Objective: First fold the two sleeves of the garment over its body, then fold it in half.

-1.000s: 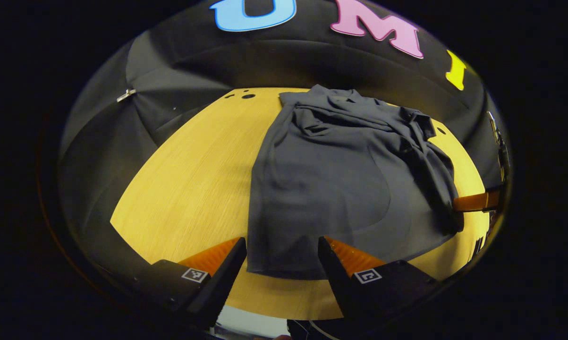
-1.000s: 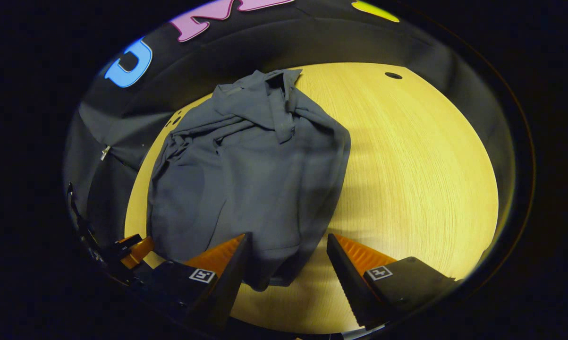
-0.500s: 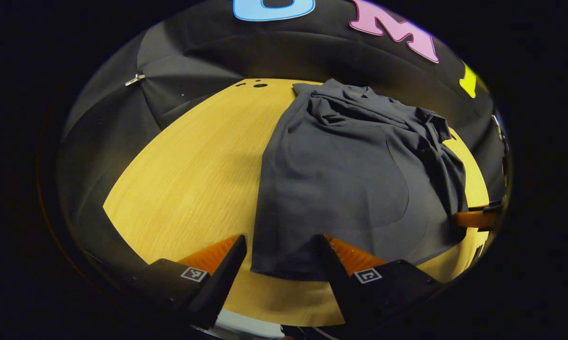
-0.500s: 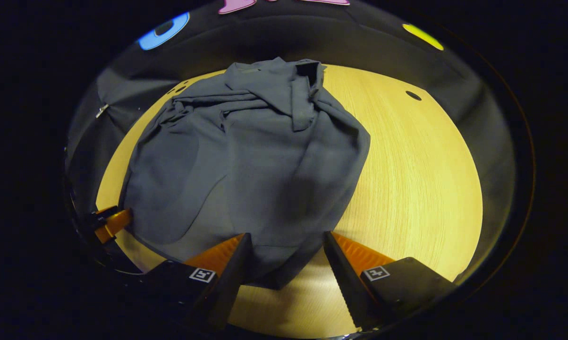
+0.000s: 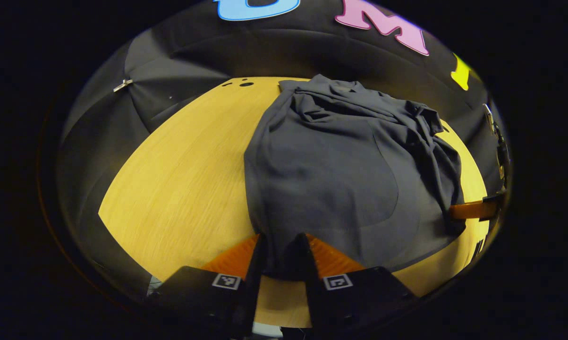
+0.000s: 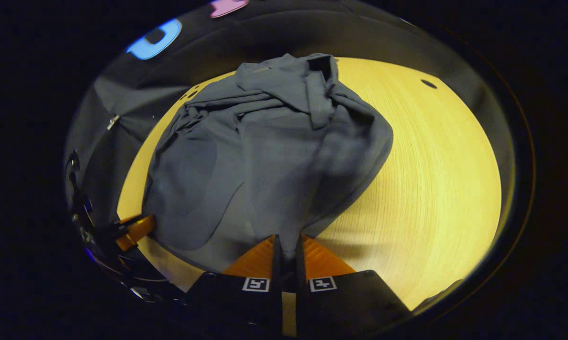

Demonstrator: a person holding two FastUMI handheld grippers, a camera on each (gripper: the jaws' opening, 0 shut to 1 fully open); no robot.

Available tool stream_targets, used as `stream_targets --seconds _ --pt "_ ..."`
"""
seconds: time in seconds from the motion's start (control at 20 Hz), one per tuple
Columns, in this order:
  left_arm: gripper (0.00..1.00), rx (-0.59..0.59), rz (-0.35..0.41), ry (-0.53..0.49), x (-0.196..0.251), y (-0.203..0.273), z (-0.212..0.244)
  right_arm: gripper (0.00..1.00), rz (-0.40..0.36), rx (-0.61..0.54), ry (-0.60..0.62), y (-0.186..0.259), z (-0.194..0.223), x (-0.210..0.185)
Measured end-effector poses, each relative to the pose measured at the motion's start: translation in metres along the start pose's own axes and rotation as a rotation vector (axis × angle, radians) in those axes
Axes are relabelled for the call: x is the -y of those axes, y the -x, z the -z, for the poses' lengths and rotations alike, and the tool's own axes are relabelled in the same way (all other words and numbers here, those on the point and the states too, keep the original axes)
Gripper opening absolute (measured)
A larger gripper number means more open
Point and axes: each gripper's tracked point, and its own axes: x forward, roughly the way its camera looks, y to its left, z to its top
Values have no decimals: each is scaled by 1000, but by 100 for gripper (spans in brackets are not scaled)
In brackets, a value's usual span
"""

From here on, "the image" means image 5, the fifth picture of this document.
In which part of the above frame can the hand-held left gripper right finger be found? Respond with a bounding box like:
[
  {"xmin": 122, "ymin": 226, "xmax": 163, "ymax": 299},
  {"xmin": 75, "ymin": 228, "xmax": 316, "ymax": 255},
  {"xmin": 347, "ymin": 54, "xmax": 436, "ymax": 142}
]
[{"xmin": 284, "ymin": 232, "xmax": 419, "ymax": 340}]

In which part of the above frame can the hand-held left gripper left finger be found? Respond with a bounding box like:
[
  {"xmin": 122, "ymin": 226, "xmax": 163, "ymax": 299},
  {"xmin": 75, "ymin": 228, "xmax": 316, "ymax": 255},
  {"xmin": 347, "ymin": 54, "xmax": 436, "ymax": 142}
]
[{"xmin": 146, "ymin": 234, "xmax": 268, "ymax": 340}]

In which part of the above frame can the grey collared shirt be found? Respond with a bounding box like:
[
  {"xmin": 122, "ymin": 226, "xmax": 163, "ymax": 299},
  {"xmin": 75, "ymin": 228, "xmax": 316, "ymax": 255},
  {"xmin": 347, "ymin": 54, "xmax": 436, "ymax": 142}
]
[{"xmin": 244, "ymin": 74, "xmax": 467, "ymax": 281}]

